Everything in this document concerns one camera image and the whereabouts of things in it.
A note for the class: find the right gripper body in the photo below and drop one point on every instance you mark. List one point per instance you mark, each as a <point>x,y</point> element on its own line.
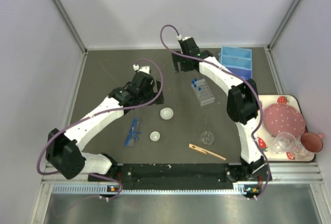
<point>183,64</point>

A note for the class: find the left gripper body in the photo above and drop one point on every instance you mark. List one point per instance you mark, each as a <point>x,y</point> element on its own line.
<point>147,96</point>

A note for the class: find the clear test tube rack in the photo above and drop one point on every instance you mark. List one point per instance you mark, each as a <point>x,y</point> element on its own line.
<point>205,96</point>

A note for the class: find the blue plastic bin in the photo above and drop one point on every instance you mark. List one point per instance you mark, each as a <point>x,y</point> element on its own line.
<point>237,60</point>

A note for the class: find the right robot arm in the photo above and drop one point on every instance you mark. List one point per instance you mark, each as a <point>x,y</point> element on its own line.
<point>243,104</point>

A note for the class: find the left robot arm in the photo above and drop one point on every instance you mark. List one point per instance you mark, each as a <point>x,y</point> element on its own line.
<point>65,152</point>

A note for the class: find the large white evaporating dish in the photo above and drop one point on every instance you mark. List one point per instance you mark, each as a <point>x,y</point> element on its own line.
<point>166,113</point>

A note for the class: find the blue safety glasses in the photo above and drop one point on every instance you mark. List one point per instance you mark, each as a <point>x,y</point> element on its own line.
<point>133,133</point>

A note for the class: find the small white crucible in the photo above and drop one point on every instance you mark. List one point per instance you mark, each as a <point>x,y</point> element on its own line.
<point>154,136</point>

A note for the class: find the glass beaker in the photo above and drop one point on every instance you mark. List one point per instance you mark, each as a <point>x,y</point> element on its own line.
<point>207,137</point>

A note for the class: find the wooden test tube clamp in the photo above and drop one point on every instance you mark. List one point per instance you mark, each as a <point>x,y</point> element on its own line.
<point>206,152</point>

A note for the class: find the pink plate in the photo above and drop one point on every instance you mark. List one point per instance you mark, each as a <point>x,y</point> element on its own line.
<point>280,117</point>

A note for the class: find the strawberry pattern tray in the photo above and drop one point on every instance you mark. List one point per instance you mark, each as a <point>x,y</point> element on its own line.
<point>265,138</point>

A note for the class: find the clear plastic cup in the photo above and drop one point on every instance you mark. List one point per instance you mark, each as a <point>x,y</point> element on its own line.
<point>283,142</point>

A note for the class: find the clear glass on tray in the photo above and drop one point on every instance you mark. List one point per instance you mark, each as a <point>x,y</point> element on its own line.
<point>301,153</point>

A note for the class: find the red funnel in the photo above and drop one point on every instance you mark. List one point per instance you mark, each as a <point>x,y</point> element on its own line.
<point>312,142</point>

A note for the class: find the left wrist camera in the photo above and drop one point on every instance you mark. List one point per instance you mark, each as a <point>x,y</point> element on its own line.
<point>143,69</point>

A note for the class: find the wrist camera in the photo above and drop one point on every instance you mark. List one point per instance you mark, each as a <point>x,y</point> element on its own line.
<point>143,69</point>
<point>183,40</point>

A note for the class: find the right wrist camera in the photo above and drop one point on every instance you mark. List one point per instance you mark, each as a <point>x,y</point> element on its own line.
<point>183,40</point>

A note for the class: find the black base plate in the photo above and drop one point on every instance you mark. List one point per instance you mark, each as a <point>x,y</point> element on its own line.
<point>178,176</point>

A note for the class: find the grey cable duct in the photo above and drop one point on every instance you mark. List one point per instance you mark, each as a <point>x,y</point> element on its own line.
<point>106,189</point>

